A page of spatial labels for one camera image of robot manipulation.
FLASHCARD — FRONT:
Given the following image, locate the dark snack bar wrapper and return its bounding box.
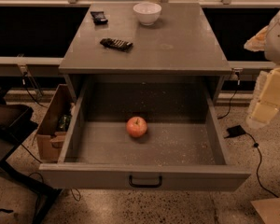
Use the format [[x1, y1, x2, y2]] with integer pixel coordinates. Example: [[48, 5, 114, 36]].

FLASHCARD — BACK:
[[100, 38, 133, 51]]

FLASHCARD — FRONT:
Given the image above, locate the white ceramic bowl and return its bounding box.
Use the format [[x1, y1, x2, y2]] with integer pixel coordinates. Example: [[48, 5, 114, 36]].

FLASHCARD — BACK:
[[133, 2, 161, 25]]

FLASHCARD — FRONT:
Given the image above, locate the dark chair at left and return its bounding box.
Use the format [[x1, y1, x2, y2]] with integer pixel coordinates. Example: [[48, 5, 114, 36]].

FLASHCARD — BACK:
[[0, 84, 62, 224]]

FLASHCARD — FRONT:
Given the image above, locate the grey cabinet with counter top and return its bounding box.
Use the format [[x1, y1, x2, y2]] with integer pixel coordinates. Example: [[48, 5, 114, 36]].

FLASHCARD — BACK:
[[58, 1, 233, 105]]

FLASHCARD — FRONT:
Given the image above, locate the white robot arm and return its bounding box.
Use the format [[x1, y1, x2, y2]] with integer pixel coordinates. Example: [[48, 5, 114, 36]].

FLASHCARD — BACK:
[[244, 10, 280, 129]]

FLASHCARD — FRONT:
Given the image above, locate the open grey top drawer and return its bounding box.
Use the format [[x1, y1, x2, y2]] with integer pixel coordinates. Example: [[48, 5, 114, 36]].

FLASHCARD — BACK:
[[40, 80, 250, 191]]

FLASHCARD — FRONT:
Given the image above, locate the black snack packet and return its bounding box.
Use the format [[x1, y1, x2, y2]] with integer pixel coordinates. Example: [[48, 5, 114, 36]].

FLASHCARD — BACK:
[[91, 11, 108, 25]]

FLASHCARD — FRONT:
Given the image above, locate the cardboard piece on floor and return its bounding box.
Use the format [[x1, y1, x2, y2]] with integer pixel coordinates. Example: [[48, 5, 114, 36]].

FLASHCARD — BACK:
[[251, 198, 280, 224]]

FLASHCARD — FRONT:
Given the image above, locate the black floor cable right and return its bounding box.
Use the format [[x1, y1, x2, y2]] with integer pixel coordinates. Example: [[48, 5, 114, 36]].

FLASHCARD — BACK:
[[245, 133, 280, 199]]

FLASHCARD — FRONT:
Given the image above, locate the black power adapter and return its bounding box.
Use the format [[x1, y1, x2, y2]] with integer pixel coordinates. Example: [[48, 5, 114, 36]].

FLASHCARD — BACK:
[[227, 125, 245, 138]]

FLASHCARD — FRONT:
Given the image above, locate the red apple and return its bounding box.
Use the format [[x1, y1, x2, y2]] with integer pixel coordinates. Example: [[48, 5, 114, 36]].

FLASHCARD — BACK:
[[126, 117, 147, 138]]

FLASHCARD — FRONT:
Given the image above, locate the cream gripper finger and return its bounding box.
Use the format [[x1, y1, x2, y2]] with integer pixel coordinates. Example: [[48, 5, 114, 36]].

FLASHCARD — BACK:
[[250, 66, 280, 124], [244, 26, 268, 52]]

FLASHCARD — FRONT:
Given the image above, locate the black cable at left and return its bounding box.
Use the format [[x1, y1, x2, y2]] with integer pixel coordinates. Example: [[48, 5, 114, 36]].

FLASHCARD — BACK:
[[21, 72, 49, 109]]

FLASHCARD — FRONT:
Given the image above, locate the brown cardboard box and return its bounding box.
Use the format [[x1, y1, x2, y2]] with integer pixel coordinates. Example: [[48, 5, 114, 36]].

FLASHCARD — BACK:
[[36, 84, 73, 161]]

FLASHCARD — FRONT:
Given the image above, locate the green can in box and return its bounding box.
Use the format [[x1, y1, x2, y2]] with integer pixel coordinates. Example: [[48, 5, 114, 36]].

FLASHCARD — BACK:
[[57, 115, 71, 132]]

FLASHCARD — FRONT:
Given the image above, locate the black drawer handle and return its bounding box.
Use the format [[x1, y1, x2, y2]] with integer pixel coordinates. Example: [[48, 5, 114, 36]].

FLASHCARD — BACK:
[[129, 175, 162, 189]]

